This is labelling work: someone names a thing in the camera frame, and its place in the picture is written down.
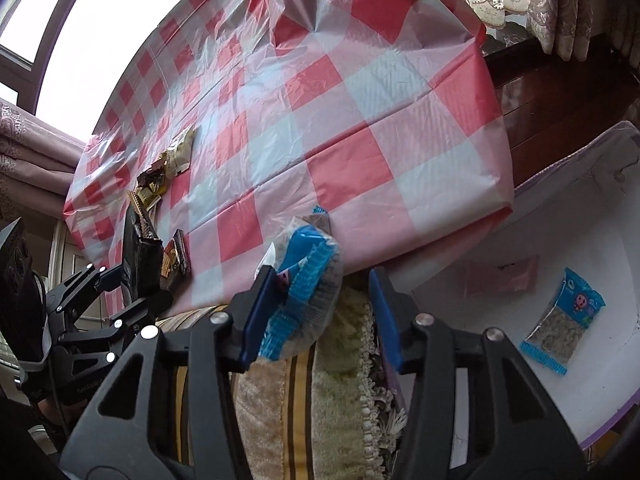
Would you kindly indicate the red white checkered tablecloth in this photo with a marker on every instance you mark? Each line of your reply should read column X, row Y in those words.
column 381, row 112

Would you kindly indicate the pink snack packet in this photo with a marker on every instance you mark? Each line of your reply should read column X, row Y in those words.
column 481, row 278

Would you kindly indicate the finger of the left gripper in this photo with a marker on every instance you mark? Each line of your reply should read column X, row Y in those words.
column 116, row 336
column 76, row 294

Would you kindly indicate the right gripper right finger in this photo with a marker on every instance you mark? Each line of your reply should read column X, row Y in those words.
column 387, row 308

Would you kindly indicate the white purple storage box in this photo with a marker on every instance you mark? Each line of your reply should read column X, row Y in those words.
column 582, row 214

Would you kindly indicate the dark brown crumpled wrapper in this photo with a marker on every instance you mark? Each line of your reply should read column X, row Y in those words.
column 154, row 178

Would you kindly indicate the pink curtain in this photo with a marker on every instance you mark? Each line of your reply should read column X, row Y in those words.
column 37, row 164

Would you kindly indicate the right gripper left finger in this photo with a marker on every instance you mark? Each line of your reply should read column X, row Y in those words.
column 257, row 306

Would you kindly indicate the yellow snack packet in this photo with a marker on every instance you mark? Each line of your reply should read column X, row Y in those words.
column 151, row 194

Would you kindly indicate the white nut snack packet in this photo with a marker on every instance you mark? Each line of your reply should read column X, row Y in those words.
column 178, row 153

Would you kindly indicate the black cracker snack pack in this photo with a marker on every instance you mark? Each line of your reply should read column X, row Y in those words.
column 176, row 267

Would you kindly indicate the blue clear seed snack bag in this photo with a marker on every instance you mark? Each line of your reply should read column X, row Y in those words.
column 309, row 263

